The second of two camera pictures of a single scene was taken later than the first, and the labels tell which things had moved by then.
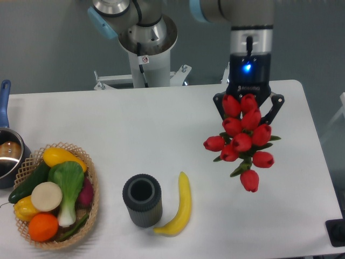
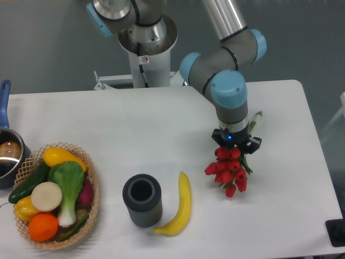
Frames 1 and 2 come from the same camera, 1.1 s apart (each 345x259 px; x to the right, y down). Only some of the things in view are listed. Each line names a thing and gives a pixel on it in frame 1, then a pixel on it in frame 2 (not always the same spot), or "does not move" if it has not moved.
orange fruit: [43, 227] does not move
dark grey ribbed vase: [142, 194] does not move
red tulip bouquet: [243, 135] to [230, 170]
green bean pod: [78, 227] does not move
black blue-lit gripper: [250, 74] to [226, 138]
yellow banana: [172, 229] does not move
